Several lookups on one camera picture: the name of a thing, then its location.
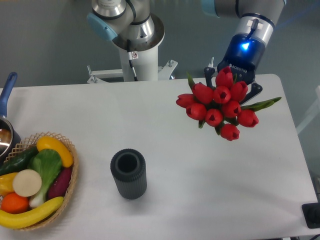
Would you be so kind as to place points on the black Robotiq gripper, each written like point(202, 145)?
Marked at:
point(245, 51)

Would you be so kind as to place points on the red tulip bouquet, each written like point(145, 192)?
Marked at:
point(219, 106)

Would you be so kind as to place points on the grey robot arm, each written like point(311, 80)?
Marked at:
point(109, 18)

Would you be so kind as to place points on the dark grey ribbed vase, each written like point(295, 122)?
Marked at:
point(128, 168)

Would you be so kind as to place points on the black device at table edge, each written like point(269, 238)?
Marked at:
point(311, 212)

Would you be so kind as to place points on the green bok choy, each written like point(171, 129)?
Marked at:
point(47, 163)

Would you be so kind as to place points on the purple sweet potato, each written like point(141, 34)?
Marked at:
point(61, 184)

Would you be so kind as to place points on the woven wicker basket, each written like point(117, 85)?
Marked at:
point(31, 141)

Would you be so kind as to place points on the green cucumber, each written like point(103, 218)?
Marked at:
point(18, 162)

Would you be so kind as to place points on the beige round radish slice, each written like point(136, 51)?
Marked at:
point(27, 183)

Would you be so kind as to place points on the yellow bell pepper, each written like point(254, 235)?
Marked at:
point(6, 183)

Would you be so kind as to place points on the orange fruit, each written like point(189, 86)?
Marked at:
point(14, 204)

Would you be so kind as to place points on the yellow banana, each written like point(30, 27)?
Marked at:
point(31, 217)

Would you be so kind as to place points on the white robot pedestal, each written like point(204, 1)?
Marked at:
point(138, 47)

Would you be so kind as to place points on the white frame at right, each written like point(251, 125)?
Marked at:
point(310, 113)

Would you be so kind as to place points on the blue handled steel saucepan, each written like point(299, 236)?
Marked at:
point(8, 136)

